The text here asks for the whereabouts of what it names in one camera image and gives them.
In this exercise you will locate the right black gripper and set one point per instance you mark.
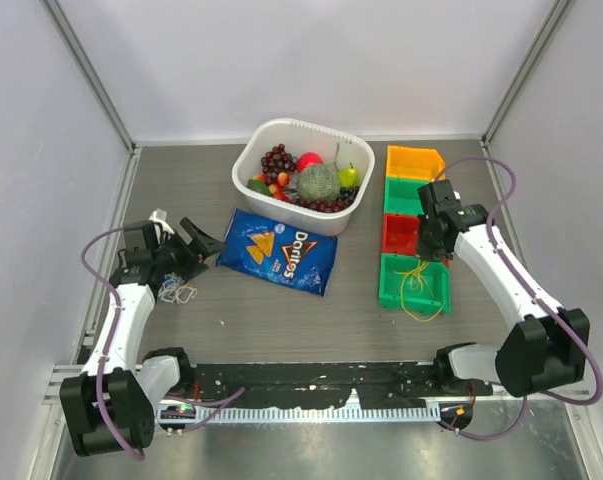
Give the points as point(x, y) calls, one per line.
point(443, 253)

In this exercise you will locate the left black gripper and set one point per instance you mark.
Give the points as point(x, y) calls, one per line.
point(194, 263)

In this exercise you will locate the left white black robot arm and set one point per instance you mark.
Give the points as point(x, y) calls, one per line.
point(110, 406)

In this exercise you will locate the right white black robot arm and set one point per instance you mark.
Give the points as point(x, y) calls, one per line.
point(543, 347)

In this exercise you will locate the red plastic bin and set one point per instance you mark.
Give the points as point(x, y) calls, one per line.
point(399, 234)

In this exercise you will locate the blue Doritos chip bag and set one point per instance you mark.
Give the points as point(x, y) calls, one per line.
point(278, 252)

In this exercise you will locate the upper green plastic bin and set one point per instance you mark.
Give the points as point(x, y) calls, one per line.
point(401, 196)

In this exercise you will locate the green plastic bin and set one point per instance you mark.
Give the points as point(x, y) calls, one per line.
point(401, 196)
point(414, 285)

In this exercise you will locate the orange plastic bin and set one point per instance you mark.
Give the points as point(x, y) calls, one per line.
point(414, 164)

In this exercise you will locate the lower green plastic bin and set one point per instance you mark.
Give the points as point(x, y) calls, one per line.
point(414, 285)

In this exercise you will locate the green lime fruit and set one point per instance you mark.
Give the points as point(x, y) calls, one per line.
point(258, 187)

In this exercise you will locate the red yellow cherries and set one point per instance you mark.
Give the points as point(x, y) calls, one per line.
point(275, 187)

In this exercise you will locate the lower dark grape bunch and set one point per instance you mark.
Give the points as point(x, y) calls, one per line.
point(345, 199)

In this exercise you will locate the green pear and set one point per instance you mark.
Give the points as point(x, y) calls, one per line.
point(348, 177)

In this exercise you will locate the dark red grape bunch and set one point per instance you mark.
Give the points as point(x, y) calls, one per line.
point(277, 160)

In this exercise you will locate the green netted melon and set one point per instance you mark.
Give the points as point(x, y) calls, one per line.
point(318, 182)

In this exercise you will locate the red apple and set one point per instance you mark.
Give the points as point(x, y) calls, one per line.
point(308, 159)

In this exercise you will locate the white plastic fruit tub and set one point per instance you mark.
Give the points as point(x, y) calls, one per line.
point(335, 147)

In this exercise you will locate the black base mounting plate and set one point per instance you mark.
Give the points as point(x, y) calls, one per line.
point(319, 386)

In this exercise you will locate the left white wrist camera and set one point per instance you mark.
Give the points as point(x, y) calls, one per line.
point(159, 217)

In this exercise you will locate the white slotted cable duct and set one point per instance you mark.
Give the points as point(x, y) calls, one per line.
point(350, 413)

